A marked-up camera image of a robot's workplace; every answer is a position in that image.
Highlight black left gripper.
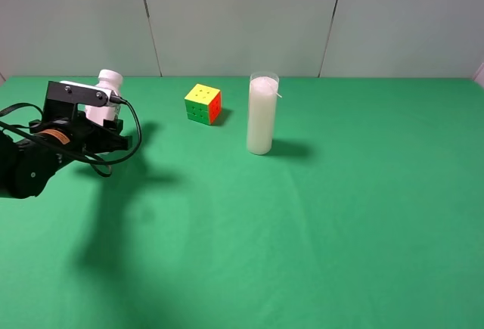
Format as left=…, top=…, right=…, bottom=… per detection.
left=29, top=112, right=132, bottom=163

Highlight white milk bottle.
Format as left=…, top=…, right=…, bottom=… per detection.
left=83, top=69, right=124, bottom=127

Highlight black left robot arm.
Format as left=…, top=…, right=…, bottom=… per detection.
left=1, top=113, right=132, bottom=199

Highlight colourful puzzle cube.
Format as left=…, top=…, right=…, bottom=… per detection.
left=185, top=84, right=222, bottom=125

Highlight tall white candle in glass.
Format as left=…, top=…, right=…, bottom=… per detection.
left=247, top=72, right=281, bottom=155

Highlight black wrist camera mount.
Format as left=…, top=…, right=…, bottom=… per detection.
left=42, top=81, right=121, bottom=122

